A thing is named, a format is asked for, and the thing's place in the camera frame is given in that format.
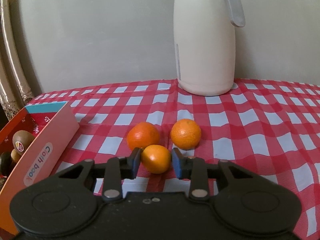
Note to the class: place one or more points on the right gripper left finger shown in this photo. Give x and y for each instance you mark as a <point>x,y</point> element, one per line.
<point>117,169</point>

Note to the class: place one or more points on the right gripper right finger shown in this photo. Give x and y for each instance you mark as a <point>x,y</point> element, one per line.
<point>194,169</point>

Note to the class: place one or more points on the small front orange mandarin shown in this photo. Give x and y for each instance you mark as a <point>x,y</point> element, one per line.
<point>156,159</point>

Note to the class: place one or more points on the brown kiwi fruit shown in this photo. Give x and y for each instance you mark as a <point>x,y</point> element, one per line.
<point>22,140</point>

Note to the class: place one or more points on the dark brown passion fruit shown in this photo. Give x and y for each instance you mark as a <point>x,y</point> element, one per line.
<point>5,163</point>

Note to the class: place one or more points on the orange mandarin by jug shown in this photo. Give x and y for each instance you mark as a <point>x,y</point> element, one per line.
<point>186,134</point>

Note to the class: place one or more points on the dark orange mandarin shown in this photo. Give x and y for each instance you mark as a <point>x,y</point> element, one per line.
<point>143,135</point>

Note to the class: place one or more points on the colourful cardboard box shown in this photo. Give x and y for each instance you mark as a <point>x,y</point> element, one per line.
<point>53,125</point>

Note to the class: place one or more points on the red white checkered tablecloth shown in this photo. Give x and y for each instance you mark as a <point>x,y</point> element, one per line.
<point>269,127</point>

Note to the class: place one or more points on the beige satin curtain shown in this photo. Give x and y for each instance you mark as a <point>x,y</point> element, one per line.
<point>15,89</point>

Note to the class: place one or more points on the cream grey thermos jug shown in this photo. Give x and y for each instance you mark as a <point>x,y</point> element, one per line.
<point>204,39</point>

